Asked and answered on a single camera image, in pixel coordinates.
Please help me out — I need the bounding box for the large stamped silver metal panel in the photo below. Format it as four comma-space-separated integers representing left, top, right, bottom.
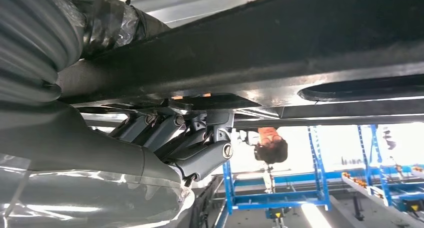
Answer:
94, 0, 294, 29

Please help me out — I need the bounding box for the blue steel shelf rack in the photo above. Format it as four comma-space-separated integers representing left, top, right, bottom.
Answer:
221, 125, 333, 228
341, 124, 424, 214

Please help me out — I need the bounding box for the person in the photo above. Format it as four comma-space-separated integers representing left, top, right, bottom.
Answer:
238, 127, 290, 166

